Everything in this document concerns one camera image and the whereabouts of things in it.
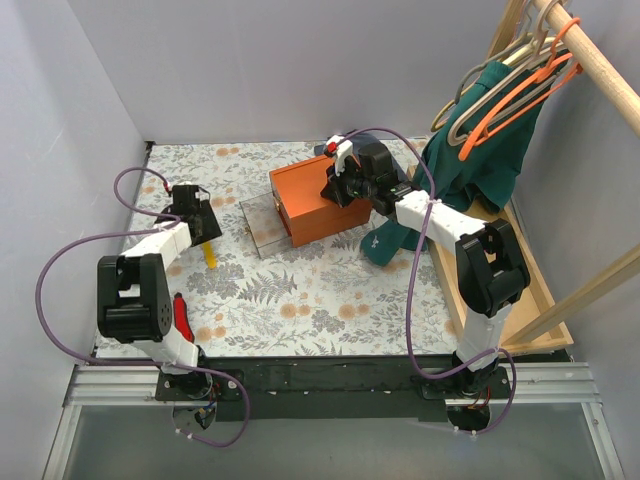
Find orange wooden drawer box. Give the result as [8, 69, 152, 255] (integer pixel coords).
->
[269, 155, 372, 247]

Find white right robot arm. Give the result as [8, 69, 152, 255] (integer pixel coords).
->
[321, 136, 530, 398]

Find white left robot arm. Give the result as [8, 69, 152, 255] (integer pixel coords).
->
[97, 184, 222, 400]

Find yellow utility knife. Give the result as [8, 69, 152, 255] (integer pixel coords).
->
[202, 242, 217, 269]

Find dark green garment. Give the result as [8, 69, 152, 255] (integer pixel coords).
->
[360, 64, 543, 267]

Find floral patterned table mat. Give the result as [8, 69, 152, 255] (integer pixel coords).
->
[94, 138, 464, 359]

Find red utility knife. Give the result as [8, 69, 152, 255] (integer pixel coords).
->
[173, 292, 195, 343]

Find orange clothes hanger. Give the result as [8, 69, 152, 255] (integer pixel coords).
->
[458, 17, 583, 162]

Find grey clothes hanger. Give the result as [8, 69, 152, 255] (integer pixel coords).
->
[429, 32, 551, 132]

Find wooden clothes rack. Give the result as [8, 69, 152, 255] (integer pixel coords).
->
[424, 0, 640, 354]

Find beige clothes hanger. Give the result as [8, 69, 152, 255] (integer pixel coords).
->
[446, 1, 572, 158]

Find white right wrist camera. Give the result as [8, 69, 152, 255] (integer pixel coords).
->
[324, 135, 353, 176]

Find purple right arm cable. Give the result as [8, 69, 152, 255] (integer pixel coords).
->
[339, 127, 516, 437]

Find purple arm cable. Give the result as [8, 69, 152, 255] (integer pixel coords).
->
[339, 127, 516, 437]
[34, 166, 250, 449]

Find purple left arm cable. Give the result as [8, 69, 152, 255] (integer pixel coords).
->
[34, 166, 250, 449]

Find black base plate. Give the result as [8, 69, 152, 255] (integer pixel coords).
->
[153, 352, 511, 424]

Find aluminium rail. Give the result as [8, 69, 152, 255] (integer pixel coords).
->
[65, 362, 602, 406]

